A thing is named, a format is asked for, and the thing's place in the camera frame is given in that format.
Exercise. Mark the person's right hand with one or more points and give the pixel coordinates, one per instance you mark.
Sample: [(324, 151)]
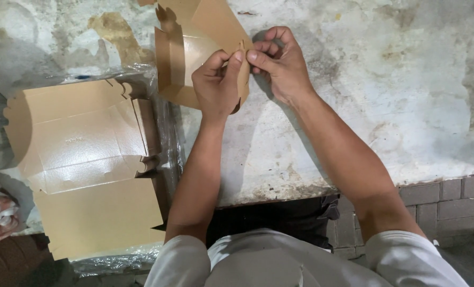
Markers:
[(287, 69)]

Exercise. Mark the person's left hand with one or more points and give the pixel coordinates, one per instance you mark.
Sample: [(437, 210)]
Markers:
[(217, 89)]

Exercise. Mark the half-folded brown cardboard box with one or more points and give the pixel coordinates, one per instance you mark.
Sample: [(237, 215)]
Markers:
[(181, 48)]

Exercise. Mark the clear plastic wrap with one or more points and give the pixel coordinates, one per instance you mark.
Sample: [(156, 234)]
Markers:
[(169, 131)]

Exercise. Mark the small brown cardboard scrap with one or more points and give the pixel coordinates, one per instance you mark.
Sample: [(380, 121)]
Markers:
[(146, 2)]

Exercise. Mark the flat brown cardboard box blank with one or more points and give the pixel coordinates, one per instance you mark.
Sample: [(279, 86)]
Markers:
[(81, 135)]

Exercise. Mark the stack of flat cardboard sheets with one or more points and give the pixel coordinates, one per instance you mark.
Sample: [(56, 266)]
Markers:
[(101, 219)]

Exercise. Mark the person's white shirt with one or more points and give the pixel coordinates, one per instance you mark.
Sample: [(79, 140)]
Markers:
[(269, 263)]

